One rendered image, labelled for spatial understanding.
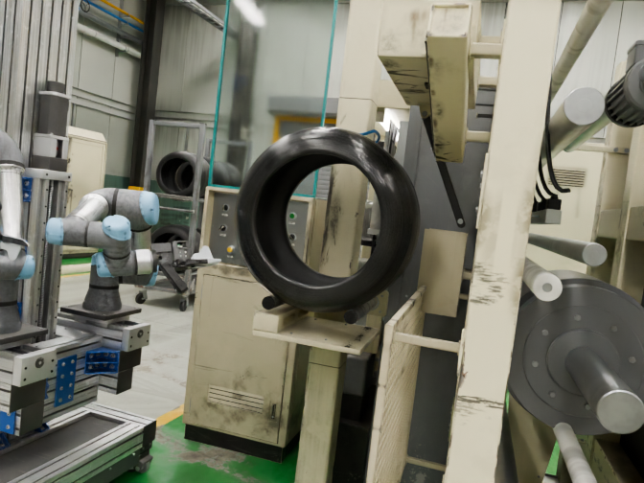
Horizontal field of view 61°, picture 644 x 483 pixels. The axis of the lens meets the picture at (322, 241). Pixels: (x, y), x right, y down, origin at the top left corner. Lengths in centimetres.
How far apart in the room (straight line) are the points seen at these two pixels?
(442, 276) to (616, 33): 1003
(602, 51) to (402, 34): 1020
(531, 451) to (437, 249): 90
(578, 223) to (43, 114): 434
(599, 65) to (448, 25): 1020
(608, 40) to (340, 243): 996
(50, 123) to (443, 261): 148
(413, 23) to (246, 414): 194
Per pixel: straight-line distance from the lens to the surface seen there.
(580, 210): 530
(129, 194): 200
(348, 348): 174
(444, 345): 120
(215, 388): 278
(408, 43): 149
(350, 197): 208
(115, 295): 237
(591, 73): 1149
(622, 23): 1180
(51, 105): 221
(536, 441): 237
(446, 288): 197
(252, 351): 266
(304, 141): 171
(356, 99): 212
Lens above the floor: 123
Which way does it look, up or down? 4 degrees down
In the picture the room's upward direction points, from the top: 7 degrees clockwise
